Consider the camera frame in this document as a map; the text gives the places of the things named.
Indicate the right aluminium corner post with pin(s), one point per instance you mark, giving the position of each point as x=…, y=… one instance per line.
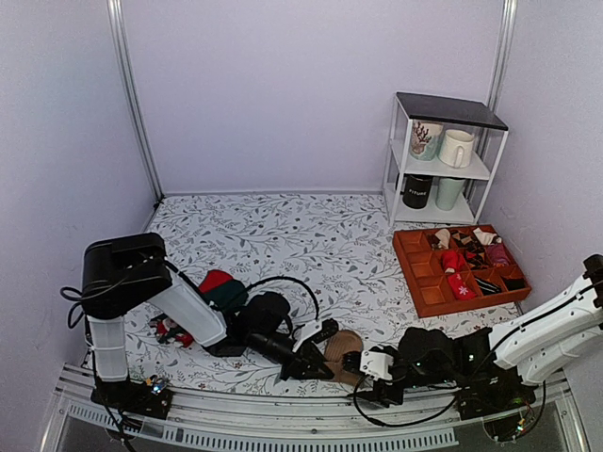
x=502, y=54

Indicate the red rolled sock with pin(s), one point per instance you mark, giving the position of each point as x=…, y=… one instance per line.
x=452, y=261

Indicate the white metal shelf rack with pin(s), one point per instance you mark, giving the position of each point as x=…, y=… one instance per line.
x=490, y=133

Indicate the aluminium corner post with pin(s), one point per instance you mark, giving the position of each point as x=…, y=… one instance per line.
x=502, y=54
x=118, y=33

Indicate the white ceramic mug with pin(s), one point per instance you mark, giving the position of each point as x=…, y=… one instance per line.
x=457, y=148

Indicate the beige patterned sock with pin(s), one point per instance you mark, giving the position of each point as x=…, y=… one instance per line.
x=440, y=240

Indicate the black folded sock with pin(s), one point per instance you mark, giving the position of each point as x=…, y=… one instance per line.
x=514, y=284

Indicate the black mug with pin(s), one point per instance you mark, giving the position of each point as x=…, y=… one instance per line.
x=416, y=190

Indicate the pale green cup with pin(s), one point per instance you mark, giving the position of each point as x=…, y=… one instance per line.
x=448, y=191

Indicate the purple rolled sock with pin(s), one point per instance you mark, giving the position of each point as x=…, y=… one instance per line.
x=498, y=255

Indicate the orange wooden divider tray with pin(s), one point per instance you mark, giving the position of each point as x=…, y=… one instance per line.
x=427, y=282

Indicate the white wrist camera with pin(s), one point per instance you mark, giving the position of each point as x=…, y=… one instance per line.
x=305, y=333
x=376, y=364

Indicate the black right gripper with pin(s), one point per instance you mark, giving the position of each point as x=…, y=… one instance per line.
x=382, y=395

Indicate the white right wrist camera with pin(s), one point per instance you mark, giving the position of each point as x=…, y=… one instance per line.
x=376, y=364

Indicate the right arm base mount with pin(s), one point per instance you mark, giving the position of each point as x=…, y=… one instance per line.
x=492, y=391

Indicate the black striped sock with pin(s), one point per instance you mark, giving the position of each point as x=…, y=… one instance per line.
x=488, y=288

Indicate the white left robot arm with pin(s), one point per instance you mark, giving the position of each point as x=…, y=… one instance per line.
x=122, y=273

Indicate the tan ribbed sock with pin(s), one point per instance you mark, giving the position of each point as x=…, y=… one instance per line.
x=337, y=346

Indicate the red snowflake sock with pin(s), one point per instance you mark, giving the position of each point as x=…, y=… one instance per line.
x=459, y=287

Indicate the left aluminium corner post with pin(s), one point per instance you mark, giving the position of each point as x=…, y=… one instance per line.
x=118, y=33

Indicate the floral patterned table mat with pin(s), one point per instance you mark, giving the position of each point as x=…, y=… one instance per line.
x=330, y=256

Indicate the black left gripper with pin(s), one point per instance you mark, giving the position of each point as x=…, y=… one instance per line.
x=300, y=369

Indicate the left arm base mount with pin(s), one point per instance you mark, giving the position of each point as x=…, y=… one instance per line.
x=150, y=398

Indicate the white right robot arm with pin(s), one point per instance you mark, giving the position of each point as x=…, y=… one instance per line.
x=537, y=343

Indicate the red and green sock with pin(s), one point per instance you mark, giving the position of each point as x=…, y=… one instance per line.
x=199, y=314

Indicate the aluminium front rail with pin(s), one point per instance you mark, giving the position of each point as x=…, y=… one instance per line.
x=211, y=421

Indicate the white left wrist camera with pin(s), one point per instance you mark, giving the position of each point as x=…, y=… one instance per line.
x=305, y=333

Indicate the coral pattern mug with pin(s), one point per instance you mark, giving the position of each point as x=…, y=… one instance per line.
x=425, y=139

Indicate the brown argyle sock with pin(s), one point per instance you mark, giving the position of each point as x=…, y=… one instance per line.
x=471, y=248

